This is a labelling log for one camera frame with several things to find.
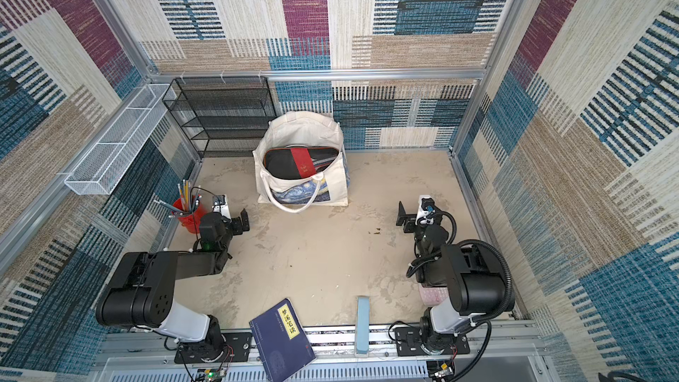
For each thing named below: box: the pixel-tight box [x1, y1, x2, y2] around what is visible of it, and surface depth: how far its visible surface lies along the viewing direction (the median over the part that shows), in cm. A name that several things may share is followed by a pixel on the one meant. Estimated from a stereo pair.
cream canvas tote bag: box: [252, 110, 351, 214], surface depth 96 cm
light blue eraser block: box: [355, 296, 370, 355], surface depth 74 cm
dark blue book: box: [248, 297, 316, 382], surface depth 75 cm
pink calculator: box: [418, 285, 450, 307], surface depth 83 cm
